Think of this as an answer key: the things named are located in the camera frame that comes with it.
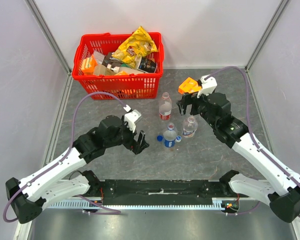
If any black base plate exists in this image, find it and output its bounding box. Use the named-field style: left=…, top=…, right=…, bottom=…
left=72, top=178, right=251, bottom=207

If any clear plastic packet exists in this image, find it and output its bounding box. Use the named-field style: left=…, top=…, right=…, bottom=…
left=93, top=50, right=105, bottom=65

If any purple cable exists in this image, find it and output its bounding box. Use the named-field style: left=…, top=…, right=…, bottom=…
left=207, top=65, right=300, bottom=224
left=2, top=91, right=133, bottom=223

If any yellow chips bag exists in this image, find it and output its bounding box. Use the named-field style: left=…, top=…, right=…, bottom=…
left=111, top=26, right=158, bottom=68

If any orange cardboard box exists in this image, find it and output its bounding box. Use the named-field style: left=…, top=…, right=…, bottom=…
left=178, top=77, right=202, bottom=94

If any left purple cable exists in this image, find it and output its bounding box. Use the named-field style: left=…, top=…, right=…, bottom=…
left=2, top=91, right=133, bottom=223

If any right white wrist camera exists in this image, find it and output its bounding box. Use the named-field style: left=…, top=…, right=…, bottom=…
left=197, top=75, right=218, bottom=98

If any clear bottle blue label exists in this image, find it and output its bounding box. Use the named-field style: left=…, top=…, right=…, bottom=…
left=163, top=122, right=178, bottom=148

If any orange yellow sponge pack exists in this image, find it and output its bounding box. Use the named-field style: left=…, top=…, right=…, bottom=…
left=80, top=55, right=98, bottom=76

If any beige pump bottle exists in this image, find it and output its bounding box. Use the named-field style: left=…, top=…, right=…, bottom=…
left=93, top=64, right=144, bottom=76

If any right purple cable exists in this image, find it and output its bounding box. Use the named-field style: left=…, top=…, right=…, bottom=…
left=207, top=65, right=300, bottom=224

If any clear bottle red label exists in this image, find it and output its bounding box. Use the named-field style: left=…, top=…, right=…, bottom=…
left=158, top=92, right=172, bottom=121

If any small bottle white cap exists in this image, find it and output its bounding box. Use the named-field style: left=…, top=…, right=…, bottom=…
left=182, top=115, right=198, bottom=138

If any white blue bottle cap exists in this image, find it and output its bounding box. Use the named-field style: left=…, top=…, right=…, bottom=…
left=175, top=135, right=182, bottom=143

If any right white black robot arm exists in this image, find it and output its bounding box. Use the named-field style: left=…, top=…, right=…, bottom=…
left=177, top=92, right=300, bottom=223

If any brown snack packet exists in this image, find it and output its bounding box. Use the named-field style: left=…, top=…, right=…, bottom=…
left=102, top=52, right=123, bottom=68

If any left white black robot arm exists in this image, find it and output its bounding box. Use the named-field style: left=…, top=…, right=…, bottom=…
left=5, top=110, right=149, bottom=224

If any black instant noodle cup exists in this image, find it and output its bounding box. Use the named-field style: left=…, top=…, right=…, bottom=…
left=135, top=57, right=158, bottom=74

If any red plastic shopping basket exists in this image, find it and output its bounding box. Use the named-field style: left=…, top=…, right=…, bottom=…
left=71, top=31, right=165, bottom=101

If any white slotted cable duct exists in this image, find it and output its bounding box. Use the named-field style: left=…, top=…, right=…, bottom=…
left=48, top=198, right=239, bottom=211

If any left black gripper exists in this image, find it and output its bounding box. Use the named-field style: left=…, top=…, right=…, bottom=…
left=105, top=115, right=149, bottom=155

